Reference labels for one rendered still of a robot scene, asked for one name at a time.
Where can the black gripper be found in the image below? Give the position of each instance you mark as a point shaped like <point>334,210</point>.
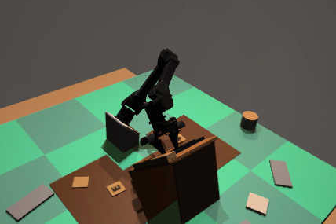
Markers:
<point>153,139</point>

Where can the dark grey cylinder with orange top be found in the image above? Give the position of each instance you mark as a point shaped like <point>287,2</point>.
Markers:
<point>249,120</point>

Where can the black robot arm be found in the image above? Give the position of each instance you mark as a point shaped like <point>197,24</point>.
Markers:
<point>159,93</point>

